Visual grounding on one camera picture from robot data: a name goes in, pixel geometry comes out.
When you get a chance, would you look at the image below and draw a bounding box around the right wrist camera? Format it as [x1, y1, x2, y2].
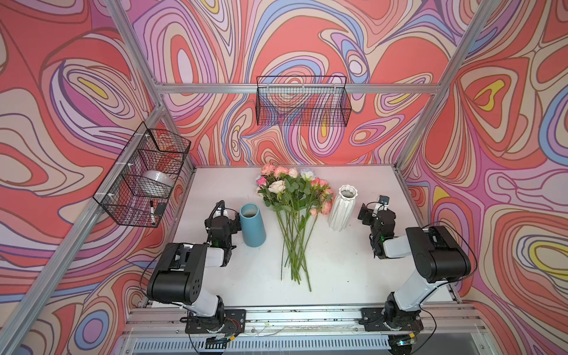
[377, 195, 390, 209]

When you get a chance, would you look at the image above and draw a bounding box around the black marker in basket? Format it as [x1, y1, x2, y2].
[149, 200, 156, 226]

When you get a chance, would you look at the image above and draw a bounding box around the teal cylindrical vase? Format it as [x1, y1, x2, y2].
[240, 204, 266, 248]

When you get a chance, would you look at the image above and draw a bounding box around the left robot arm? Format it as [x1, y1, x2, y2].
[146, 200, 241, 318]

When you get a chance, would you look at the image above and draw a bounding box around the black wire basket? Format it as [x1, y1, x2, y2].
[255, 74, 352, 127]
[93, 123, 191, 228]

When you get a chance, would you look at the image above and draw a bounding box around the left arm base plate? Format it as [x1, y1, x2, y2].
[184, 309, 246, 336]

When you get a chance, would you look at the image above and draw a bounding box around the white ribbed vase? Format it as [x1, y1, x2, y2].
[328, 185, 358, 232]

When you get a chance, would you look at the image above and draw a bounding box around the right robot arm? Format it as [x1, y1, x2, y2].
[357, 204, 472, 330]

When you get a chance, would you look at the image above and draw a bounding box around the black wire basket back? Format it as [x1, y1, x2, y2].
[255, 74, 352, 127]

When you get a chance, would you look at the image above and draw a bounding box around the black wire basket left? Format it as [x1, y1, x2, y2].
[93, 123, 191, 228]

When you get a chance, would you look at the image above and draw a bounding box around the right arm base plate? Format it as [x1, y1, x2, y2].
[358, 308, 424, 333]

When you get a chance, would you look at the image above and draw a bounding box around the bunch of artificial flowers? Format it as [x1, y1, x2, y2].
[256, 164, 334, 291]

